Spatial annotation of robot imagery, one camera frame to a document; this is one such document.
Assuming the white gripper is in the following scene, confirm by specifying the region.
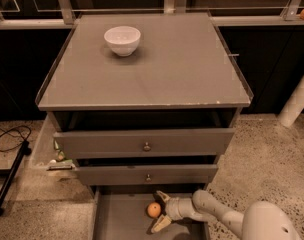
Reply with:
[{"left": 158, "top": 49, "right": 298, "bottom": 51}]
[{"left": 151, "top": 190, "right": 183, "bottom": 233}]

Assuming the orange round fruit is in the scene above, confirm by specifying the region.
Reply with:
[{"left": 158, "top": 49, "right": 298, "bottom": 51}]
[{"left": 147, "top": 202, "right": 161, "bottom": 218}]

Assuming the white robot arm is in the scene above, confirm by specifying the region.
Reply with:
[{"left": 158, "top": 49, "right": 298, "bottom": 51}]
[{"left": 151, "top": 101, "right": 304, "bottom": 240}]

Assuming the grey bottom drawer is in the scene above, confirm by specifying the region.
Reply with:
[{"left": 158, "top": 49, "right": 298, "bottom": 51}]
[{"left": 91, "top": 184, "right": 211, "bottom": 240}]

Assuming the grey drawer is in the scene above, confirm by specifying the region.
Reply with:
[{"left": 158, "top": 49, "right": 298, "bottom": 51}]
[
  {"left": 91, "top": 184, "right": 211, "bottom": 240},
  {"left": 54, "top": 128, "right": 234, "bottom": 159},
  {"left": 75, "top": 164, "right": 218, "bottom": 186}
]

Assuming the grey middle drawer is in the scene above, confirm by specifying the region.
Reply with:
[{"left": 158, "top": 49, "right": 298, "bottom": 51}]
[{"left": 75, "top": 164, "right": 218, "bottom": 186}]

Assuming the brass top drawer knob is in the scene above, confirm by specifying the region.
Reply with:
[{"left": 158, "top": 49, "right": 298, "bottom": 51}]
[{"left": 143, "top": 142, "right": 151, "bottom": 152}]

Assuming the grey top drawer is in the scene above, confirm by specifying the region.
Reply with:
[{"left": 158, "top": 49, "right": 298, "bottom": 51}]
[{"left": 54, "top": 128, "right": 234, "bottom": 159}]

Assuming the grey drawer cabinet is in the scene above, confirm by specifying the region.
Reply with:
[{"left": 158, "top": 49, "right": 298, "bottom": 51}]
[{"left": 35, "top": 12, "right": 254, "bottom": 240}]

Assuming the clear plastic side bin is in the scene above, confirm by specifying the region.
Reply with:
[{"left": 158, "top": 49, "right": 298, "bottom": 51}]
[{"left": 28, "top": 118, "right": 75, "bottom": 173}]

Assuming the black stand bar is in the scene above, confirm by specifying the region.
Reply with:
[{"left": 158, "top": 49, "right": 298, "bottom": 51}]
[{"left": 0, "top": 140, "right": 32, "bottom": 216}]

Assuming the white ceramic bowl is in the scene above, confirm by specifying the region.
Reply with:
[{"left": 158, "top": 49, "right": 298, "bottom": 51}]
[{"left": 104, "top": 26, "right": 141, "bottom": 57}]

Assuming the black floor cable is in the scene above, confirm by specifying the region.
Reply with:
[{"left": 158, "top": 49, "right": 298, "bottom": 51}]
[{"left": 0, "top": 122, "right": 32, "bottom": 153}]

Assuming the metal window frame rail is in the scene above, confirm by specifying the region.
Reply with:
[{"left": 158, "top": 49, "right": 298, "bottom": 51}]
[{"left": 0, "top": 0, "right": 304, "bottom": 29}]

